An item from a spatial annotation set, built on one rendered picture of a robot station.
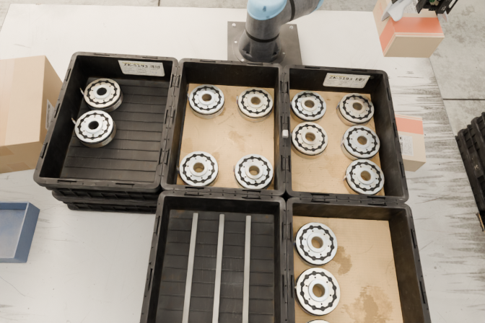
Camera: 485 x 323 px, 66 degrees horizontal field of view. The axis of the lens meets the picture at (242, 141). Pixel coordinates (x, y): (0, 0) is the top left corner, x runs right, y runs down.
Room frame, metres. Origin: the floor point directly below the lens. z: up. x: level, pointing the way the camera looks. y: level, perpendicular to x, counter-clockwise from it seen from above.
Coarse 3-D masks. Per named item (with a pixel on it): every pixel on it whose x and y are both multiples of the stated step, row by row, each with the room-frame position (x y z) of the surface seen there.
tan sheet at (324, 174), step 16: (336, 96) 0.68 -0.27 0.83; (368, 96) 0.69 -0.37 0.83; (336, 112) 0.62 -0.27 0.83; (336, 128) 0.57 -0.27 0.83; (336, 144) 0.51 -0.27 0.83; (304, 160) 0.45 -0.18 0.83; (320, 160) 0.46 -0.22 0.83; (336, 160) 0.46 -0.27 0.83; (304, 176) 0.41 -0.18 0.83; (320, 176) 0.41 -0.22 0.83; (336, 176) 0.41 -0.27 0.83; (320, 192) 0.36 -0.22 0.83; (336, 192) 0.37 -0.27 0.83
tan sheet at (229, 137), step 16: (224, 96) 0.64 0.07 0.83; (272, 96) 0.66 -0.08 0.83; (192, 112) 0.57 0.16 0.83; (224, 112) 0.58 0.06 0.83; (272, 112) 0.60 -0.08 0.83; (192, 128) 0.52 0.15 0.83; (208, 128) 0.52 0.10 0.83; (224, 128) 0.53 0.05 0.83; (240, 128) 0.53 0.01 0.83; (256, 128) 0.54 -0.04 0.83; (272, 128) 0.54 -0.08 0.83; (192, 144) 0.47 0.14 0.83; (208, 144) 0.47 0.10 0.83; (224, 144) 0.48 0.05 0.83; (240, 144) 0.48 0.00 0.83; (256, 144) 0.49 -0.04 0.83; (272, 144) 0.49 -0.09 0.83; (224, 160) 0.43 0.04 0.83; (272, 160) 0.44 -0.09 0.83; (224, 176) 0.38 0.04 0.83
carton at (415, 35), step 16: (384, 0) 0.79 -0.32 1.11; (416, 0) 0.79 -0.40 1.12; (416, 16) 0.74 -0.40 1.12; (432, 16) 0.74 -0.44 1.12; (384, 32) 0.72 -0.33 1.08; (400, 32) 0.68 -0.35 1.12; (416, 32) 0.68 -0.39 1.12; (432, 32) 0.69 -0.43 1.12; (384, 48) 0.68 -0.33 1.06; (400, 48) 0.67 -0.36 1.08; (416, 48) 0.67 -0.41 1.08; (432, 48) 0.67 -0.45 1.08
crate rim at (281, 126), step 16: (224, 64) 0.68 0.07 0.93; (240, 64) 0.69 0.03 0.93; (256, 64) 0.69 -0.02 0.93; (272, 64) 0.70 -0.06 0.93; (176, 80) 0.61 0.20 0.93; (176, 96) 0.56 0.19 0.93; (176, 112) 0.50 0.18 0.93; (208, 192) 0.30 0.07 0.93; (224, 192) 0.30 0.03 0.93; (240, 192) 0.30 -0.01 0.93; (256, 192) 0.31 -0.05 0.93; (272, 192) 0.31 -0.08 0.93
